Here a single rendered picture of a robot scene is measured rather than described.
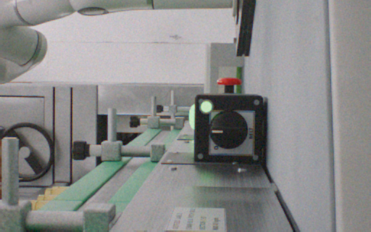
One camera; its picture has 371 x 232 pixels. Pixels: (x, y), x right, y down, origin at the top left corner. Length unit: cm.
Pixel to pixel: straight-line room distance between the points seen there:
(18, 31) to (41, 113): 103
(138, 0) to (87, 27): 400
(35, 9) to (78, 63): 388
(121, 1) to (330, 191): 93
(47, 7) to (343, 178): 105
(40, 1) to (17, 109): 120
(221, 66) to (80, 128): 97
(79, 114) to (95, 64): 280
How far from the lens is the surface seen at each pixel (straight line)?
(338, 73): 36
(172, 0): 123
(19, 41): 147
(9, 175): 49
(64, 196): 67
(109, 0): 123
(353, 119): 35
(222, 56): 156
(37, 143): 246
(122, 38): 518
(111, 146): 93
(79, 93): 242
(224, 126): 76
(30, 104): 248
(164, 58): 514
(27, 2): 137
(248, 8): 113
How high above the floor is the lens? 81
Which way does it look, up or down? 3 degrees up
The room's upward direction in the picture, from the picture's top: 89 degrees counter-clockwise
